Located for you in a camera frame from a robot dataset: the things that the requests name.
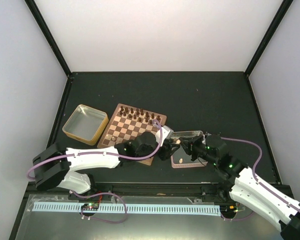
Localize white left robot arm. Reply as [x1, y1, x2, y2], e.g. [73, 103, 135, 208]
[27, 127, 173, 200]

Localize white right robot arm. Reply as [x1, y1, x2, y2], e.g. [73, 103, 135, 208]
[179, 134, 300, 240]

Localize right controller board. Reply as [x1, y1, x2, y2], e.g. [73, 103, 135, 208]
[220, 203, 246, 213]

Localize controller board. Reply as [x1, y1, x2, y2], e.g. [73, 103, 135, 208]
[220, 203, 246, 213]
[81, 203, 99, 211]

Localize left controller board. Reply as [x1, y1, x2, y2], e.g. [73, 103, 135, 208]
[81, 203, 99, 211]

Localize pink plastic tray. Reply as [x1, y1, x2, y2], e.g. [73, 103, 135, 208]
[171, 130, 207, 169]

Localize wooden chessboard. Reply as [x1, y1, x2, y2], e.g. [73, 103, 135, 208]
[97, 103, 167, 166]

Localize yellow metal tin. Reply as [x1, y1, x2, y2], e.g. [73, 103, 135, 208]
[62, 104, 109, 146]

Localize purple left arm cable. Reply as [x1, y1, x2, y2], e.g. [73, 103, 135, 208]
[26, 119, 165, 181]

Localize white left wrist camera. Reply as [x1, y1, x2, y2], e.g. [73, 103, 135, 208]
[155, 125, 173, 142]

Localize black front rail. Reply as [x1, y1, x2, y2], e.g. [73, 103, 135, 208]
[88, 182, 226, 197]

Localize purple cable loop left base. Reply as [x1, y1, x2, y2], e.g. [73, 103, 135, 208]
[69, 190, 128, 225]

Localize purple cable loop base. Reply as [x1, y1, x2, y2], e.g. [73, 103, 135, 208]
[69, 190, 128, 225]
[220, 211, 254, 223]

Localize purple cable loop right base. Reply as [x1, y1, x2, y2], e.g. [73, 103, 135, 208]
[220, 211, 254, 223]

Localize white slotted cable duct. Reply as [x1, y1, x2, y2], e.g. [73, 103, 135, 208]
[32, 202, 221, 217]

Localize black frame post right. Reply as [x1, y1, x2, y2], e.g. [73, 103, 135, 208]
[244, 0, 294, 77]

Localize black frame post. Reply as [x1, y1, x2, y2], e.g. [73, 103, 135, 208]
[244, 0, 294, 77]
[24, 0, 71, 77]

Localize black frame post left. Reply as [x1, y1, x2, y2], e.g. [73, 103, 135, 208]
[24, 0, 71, 77]

